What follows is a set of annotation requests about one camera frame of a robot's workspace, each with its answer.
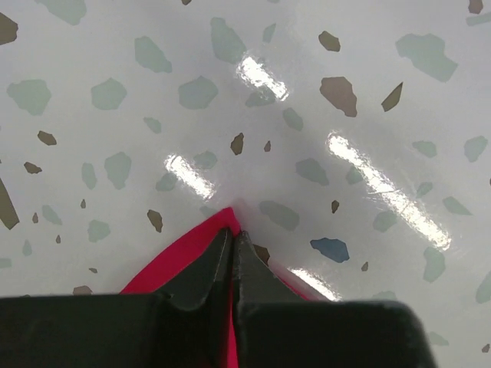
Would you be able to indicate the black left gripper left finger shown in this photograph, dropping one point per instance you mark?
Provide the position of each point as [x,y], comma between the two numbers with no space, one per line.
[115,329]

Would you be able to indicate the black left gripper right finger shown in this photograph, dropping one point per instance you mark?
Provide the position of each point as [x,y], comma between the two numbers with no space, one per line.
[326,329]

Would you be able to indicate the red t-shirt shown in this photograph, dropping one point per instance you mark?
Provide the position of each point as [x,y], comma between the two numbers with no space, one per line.
[189,247]

